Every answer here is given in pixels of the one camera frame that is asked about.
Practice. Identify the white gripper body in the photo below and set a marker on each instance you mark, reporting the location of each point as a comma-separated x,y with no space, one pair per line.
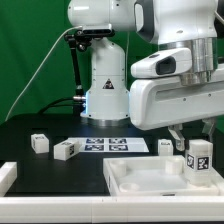
164,102

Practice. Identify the grey camera on mount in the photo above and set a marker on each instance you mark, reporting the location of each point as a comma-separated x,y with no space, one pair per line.
102,29

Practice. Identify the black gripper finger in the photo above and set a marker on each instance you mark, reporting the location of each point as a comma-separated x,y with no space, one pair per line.
209,127
175,131

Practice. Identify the white obstacle wall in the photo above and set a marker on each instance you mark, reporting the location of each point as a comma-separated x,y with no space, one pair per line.
103,209

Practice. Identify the april tag sheet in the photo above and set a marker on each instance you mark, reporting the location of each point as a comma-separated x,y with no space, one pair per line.
111,145

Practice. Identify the white square tabletop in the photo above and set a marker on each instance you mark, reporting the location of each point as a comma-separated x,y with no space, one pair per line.
155,176

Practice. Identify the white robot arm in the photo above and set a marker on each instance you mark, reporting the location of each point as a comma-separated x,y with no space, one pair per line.
153,62

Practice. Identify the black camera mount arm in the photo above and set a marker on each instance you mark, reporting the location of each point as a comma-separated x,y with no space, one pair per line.
77,56

